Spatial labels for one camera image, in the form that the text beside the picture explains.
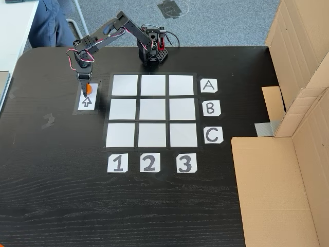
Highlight red white servo cable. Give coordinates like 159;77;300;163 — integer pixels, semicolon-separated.
66;25;126;72

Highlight black power cable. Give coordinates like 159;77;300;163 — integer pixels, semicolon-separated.
164;31;180;48

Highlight brown cardboard panel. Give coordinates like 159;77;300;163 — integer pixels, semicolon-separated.
261;0;329;137
231;87;329;247

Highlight clear tape scraps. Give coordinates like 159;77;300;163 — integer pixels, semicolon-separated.
41;113;56;129

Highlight white nine-square grid sheet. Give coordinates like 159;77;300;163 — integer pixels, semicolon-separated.
104;74;200;149

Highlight paper label letter A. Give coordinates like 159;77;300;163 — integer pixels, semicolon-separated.
200;79;218;94

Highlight black floor tape patch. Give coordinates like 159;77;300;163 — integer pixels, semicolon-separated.
157;0;182;19

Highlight white metal chair legs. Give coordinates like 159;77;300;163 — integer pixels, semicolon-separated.
66;0;94;47

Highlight paper label number 2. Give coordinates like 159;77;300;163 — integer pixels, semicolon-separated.
139;152;161;173

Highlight white arrow paper sheet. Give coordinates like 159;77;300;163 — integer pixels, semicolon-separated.
77;82;98;111

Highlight paper label letter B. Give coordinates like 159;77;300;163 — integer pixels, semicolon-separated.
202;100;222;117

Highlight paper label number 3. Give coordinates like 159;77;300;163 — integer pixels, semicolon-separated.
176;153;198;173

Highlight paper label number 1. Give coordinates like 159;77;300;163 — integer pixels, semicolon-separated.
107;153;129;173

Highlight grey tape patch on table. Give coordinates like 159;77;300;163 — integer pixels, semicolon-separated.
254;119;280;137

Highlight person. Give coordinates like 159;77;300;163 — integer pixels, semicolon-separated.
27;0;78;48

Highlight paper label letter C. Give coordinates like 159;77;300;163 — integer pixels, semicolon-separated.
204;127;224;145

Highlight red black base clamp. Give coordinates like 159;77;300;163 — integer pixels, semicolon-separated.
157;26;167;51

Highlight white desk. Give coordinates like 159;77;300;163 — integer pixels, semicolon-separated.
0;0;39;111

